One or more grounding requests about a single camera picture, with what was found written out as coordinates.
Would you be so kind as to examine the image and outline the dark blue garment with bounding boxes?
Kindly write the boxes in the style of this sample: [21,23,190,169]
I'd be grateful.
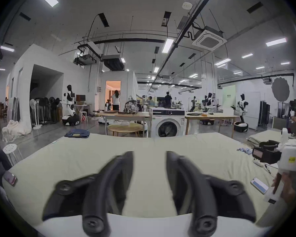
[64,129,90,139]

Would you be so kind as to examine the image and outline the pink smartphone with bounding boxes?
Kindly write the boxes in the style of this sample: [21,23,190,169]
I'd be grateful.
[3,171,18,186]

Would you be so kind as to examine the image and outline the desk with monitor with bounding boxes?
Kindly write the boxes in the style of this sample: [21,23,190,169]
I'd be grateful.
[74,94,92,113]

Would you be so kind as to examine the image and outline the white round stool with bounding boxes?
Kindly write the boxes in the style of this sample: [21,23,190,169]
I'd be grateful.
[2,143,23,166]

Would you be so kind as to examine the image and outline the white-screen smartphone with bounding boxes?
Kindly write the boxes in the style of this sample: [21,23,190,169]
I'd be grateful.
[250,177,269,194]

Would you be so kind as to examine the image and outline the white and black humanoid robot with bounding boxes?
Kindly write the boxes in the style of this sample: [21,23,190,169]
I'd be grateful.
[60,85,80,127]
[199,92,215,125]
[233,93,249,133]

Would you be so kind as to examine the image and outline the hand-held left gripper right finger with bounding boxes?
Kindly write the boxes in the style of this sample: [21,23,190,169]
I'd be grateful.
[166,151,257,237]

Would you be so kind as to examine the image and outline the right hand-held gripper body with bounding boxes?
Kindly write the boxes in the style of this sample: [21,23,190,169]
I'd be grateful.
[252,128,296,195]

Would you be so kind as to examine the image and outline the white card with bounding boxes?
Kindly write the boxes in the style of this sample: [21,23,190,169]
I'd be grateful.
[263,188,278,205]

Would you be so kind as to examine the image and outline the person's right hand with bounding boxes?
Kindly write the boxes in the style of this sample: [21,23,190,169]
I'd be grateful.
[272,171,296,204]

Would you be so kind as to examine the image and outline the row of standing fans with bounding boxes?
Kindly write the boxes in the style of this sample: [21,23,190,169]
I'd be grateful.
[30,96,62,129]

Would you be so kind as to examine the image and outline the white cable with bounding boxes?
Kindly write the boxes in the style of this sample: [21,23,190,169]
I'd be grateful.
[253,158,278,175]

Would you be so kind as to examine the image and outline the wooden table with backpack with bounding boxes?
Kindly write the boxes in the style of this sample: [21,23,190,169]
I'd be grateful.
[97,96,152,136]

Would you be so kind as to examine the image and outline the round wooden low table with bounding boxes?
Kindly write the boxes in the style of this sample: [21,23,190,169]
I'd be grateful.
[107,123,144,138]

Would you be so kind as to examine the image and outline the long wooden table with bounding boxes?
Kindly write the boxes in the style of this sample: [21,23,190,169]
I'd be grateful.
[185,108,240,136]

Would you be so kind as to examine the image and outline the pile of white cloth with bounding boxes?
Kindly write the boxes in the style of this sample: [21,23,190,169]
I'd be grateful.
[1,119,32,143]

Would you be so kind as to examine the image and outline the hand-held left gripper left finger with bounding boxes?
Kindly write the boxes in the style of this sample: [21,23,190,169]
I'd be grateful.
[41,151,134,237]

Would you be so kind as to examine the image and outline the white washing machine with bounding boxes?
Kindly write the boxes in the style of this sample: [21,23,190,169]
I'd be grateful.
[151,108,186,138]

